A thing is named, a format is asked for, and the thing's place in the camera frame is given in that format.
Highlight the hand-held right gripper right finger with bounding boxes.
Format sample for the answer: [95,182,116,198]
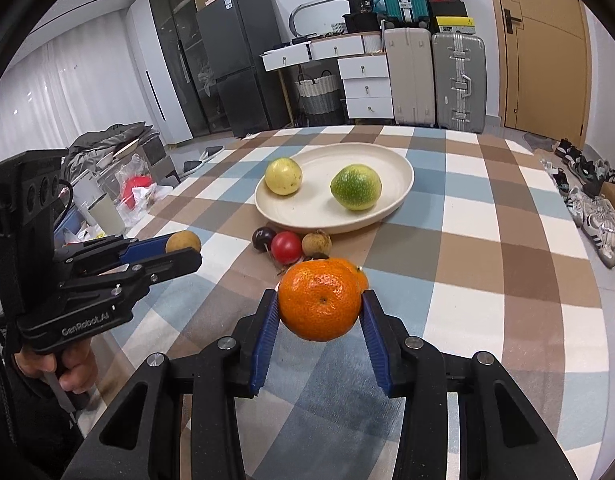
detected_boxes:
[360,289,581,480]

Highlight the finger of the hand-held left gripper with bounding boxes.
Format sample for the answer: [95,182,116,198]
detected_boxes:
[54,236,171,278]
[55,251,204,308]

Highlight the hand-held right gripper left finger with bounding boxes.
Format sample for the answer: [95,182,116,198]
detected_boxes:
[62,287,283,480]

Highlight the brown longan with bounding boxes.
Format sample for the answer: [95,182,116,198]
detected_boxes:
[166,232,202,255]
[302,230,333,258]

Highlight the mandarin orange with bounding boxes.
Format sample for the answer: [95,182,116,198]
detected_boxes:
[332,257,369,293]
[278,259,363,342]

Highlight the red cherry tomato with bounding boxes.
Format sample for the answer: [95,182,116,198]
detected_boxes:
[271,231,303,264]

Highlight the dark cherry with stem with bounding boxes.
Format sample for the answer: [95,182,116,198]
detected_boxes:
[252,227,276,252]

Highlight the cream oval plate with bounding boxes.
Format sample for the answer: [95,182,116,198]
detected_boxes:
[254,143,415,234]

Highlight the person's left hand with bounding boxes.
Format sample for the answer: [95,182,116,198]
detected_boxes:
[12,332,99,396]

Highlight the white cup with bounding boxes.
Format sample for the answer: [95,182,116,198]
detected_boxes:
[90,195,126,236]

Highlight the red round object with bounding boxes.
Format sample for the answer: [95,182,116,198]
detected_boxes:
[122,176,156,208]

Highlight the clear plastic bag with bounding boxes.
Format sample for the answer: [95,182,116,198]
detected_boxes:
[115,155,161,226]

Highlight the grey storage box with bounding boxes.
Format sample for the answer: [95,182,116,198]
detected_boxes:
[140,135,176,181]

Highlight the grey jacket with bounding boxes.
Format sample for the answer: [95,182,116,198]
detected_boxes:
[68,121,161,161]

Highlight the white curtain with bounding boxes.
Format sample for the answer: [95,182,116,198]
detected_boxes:
[0,37,156,176]

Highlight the green passion fruit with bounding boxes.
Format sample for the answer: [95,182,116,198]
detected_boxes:
[330,164,382,211]

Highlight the yellow passion fruit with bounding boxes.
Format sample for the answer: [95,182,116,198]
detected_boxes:
[265,157,304,196]

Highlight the white wardrobe dark glass doors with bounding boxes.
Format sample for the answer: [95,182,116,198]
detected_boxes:
[126,0,211,146]

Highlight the black refrigerator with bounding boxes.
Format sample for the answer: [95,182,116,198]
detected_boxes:
[195,0,291,138]

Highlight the woven laundry basket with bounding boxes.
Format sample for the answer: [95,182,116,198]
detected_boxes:
[294,72,344,116]

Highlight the white drawer cabinet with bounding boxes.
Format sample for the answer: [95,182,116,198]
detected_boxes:
[337,54,393,121]

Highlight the white dressing desk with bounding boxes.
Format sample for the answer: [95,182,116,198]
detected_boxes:
[262,34,365,126]

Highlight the beige suitcase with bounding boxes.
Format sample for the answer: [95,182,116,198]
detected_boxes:
[382,27,437,128]

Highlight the silver suitcase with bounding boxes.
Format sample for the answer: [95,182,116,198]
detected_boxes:
[431,32,488,133]

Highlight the oval mirror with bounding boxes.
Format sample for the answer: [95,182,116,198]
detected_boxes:
[289,2,351,43]

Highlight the wooden door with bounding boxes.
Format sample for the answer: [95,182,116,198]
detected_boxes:
[487,0,588,148]

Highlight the yellow and black shoe box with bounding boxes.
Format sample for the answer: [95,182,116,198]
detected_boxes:
[435,16,475,36]

